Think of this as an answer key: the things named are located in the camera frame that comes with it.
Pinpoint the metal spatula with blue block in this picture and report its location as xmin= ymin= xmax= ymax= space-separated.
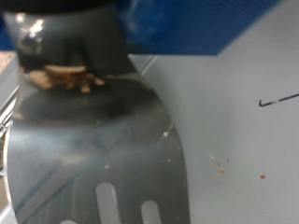
xmin=0 ymin=0 xmax=281 ymax=224

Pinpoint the silver toaster oven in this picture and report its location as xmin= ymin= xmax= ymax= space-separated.
xmin=0 ymin=0 xmax=299 ymax=224

